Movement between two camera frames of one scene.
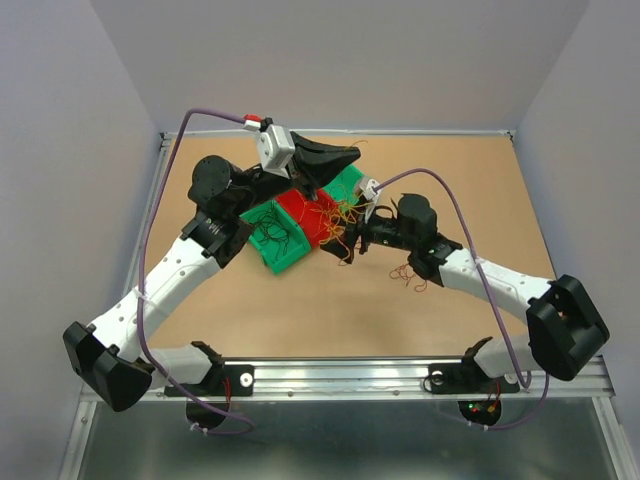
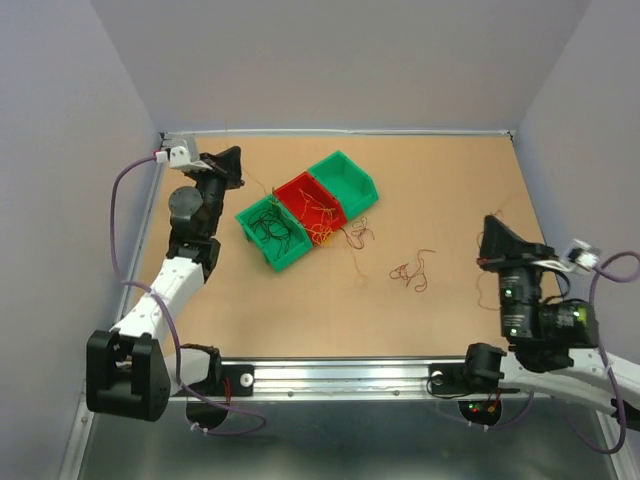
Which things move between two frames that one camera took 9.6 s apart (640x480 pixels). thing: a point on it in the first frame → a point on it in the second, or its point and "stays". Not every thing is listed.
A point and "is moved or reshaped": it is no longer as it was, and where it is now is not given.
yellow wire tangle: x=338 y=231 is moved or reshaped
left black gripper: x=316 y=163 → x=225 y=168
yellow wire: x=328 y=214 is moved or reshaped
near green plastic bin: x=275 y=235 stays
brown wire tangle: x=403 y=273 stays
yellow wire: x=348 y=210 is moved or reshaped
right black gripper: x=351 y=235 → x=501 y=248
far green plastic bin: x=346 y=186 stays
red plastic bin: x=317 y=212 stays
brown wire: x=271 y=229 stays
